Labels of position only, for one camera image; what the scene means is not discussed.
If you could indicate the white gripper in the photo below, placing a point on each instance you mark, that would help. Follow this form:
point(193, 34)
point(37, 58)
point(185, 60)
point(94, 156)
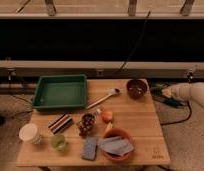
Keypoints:
point(179, 91)

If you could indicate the green pepper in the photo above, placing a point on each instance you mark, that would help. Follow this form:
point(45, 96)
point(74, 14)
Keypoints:
point(156, 89)

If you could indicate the striped flat box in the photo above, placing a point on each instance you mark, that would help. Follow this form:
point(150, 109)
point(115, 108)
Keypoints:
point(61, 123)

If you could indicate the small yellow vegetable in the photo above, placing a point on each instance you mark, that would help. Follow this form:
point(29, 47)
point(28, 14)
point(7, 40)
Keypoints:
point(109, 126)

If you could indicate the wooden handled brush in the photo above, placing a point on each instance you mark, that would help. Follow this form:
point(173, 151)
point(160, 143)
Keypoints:
point(111, 92)

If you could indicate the white paper cup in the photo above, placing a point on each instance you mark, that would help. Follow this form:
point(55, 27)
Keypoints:
point(30, 133)

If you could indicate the purple bowl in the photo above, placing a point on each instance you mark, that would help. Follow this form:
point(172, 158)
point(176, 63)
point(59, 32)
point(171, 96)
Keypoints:
point(136, 88)

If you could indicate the green plastic tray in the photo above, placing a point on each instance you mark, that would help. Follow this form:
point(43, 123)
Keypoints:
point(60, 93)

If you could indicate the blue folded cloth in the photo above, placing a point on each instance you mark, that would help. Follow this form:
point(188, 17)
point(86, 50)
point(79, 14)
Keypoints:
point(116, 145)

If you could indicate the orange round fruit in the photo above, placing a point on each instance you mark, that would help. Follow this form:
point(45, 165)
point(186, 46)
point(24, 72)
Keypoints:
point(107, 116)

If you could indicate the green cup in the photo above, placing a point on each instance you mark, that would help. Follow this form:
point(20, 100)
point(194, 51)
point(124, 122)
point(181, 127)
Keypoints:
point(58, 142)

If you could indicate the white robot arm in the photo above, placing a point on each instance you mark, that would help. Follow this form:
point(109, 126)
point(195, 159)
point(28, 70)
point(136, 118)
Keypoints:
point(197, 92)

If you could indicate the small bottle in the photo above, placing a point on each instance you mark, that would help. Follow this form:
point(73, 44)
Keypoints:
point(97, 112)

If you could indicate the orange bowl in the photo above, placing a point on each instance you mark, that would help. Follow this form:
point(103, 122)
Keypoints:
point(118, 132)

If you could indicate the dark grape bunch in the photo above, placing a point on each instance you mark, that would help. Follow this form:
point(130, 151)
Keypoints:
point(86, 124)

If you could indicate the blue sponge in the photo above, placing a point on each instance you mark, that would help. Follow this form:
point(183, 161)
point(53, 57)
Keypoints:
point(89, 148)

